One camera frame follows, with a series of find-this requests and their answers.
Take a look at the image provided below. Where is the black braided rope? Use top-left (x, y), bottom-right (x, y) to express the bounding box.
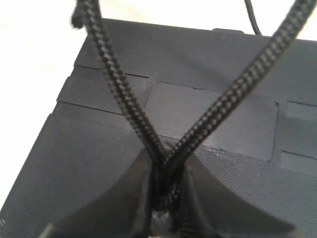
top-left (70, 0), bottom-right (317, 238)

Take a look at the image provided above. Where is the black plastic carry case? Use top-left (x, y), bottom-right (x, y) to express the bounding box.
top-left (0, 19), bottom-right (317, 238)

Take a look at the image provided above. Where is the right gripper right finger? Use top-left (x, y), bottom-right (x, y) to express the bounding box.
top-left (180, 156), bottom-right (296, 238)

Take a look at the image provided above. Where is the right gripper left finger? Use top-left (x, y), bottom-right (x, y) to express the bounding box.
top-left (41, 149), bottom-right (153, 238)

